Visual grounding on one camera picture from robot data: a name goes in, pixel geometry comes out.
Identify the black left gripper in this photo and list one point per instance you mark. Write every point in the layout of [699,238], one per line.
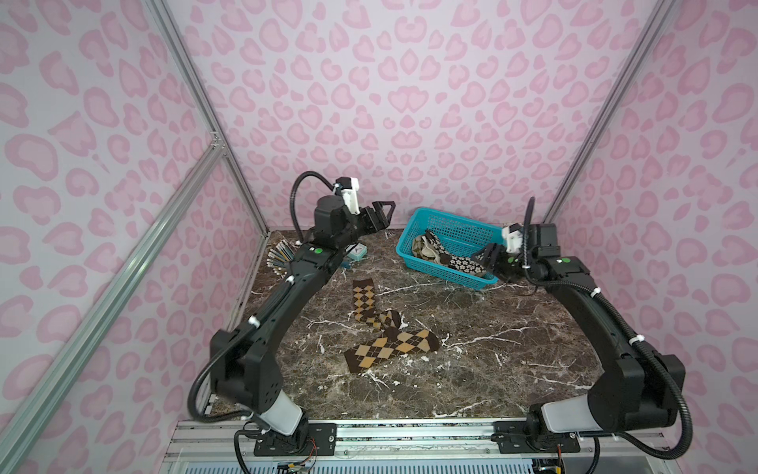
[372,216]

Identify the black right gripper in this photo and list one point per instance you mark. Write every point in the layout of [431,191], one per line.
[500,262]

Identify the brown daisy pattern sock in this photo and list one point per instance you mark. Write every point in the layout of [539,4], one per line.
[444,258]

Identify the brown yellow argyle sock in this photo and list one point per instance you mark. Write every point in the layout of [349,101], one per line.
[366,311]
[393,343]

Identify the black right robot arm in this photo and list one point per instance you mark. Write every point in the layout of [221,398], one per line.
[639,388]

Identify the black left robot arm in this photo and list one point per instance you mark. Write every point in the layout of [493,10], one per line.
[242,367]

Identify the teal plastic mesh basket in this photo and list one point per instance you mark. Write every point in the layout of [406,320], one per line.
[460,236]

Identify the small mint alarm clock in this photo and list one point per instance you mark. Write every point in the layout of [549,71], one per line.
[357,252]

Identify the bundle of coloured pencils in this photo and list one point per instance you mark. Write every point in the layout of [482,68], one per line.
[280,257]

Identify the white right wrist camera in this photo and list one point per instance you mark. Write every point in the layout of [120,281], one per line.
[513,238]

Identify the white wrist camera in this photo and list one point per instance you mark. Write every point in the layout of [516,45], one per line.
[347,188]
[513,238]

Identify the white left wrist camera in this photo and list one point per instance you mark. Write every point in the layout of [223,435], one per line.
[347,188]

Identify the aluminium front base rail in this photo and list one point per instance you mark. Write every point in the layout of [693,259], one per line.
[405,446]

